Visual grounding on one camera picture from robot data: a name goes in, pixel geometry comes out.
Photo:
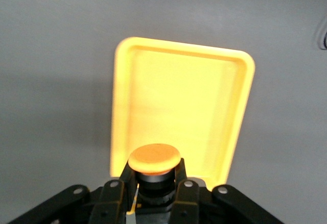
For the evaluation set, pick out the yellow mushroom push button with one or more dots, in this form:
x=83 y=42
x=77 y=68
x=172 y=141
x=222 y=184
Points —
x=153 y=157

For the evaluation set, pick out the yellow plastic tray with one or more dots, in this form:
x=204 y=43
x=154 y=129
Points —
x=184 y=101

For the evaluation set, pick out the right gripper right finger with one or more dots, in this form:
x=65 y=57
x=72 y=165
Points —
x=186 y=198

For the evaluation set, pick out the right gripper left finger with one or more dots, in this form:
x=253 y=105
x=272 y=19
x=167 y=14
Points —
x=112 y=196

